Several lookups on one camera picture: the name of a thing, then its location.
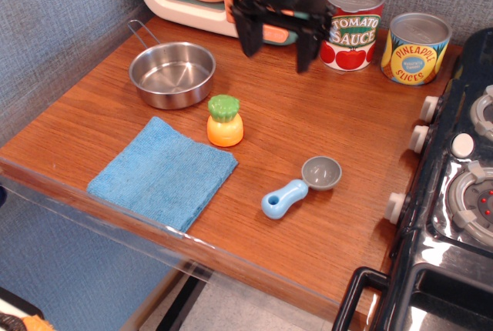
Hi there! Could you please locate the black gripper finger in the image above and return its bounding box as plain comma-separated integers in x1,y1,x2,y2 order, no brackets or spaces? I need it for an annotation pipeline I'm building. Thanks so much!
233,9,263,57
297,28,323,73

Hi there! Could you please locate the orange toy carrot green top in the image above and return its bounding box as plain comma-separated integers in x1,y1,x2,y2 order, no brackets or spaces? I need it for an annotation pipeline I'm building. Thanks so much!
206,94,244,147

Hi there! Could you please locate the tomato sauce can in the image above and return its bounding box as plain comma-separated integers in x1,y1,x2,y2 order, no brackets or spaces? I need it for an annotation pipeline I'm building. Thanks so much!
320,0,385,72

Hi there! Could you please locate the small stainless steel pan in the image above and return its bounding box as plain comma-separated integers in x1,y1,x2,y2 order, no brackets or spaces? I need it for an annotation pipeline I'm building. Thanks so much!
128,42,216,110

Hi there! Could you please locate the pineapple slices can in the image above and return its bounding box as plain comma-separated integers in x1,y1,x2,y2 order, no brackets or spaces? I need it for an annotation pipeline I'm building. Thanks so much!
381,12,452,86

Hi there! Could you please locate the blue grey measuring scoop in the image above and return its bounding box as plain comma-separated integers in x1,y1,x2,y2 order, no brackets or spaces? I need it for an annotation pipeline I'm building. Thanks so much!
261,155,342,219

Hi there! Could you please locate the white stove knob upper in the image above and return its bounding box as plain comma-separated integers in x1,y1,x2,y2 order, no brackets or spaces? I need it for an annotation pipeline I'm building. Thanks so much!
419,96,440,123

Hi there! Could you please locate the white stove knob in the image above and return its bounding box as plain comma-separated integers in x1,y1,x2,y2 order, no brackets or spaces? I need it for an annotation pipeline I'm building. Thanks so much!
384,192,406,225
419,96,440,123
408,125,429,154

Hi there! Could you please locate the white stove knob middle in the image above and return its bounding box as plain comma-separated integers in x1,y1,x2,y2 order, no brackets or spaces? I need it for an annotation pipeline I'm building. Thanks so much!
408,125,429,154

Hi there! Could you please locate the blue folded cloth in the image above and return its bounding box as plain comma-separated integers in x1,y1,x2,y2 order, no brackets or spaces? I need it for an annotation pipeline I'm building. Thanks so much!
87,117,238,232

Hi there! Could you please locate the white stove knob lower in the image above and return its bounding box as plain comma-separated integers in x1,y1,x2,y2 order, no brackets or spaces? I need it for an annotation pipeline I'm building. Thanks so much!
384,192,406,225

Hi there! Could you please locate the black toy stove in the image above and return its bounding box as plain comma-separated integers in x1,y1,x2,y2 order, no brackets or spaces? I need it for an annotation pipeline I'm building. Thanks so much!
333,28,492,330

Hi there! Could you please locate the orange fuzzy object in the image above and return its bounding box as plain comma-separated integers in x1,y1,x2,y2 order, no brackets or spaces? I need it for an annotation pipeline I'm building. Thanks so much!
1,313,55,331

